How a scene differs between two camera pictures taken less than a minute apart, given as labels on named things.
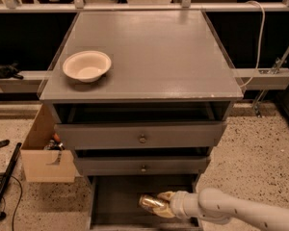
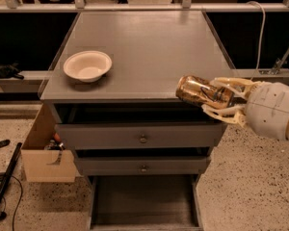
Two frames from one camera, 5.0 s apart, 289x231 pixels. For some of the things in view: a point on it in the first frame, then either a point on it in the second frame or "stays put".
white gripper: (177, 203) to (269, 109)
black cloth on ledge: (2, 71) stays put
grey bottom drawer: (114, 202) stays put
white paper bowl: (86, 65) stays put
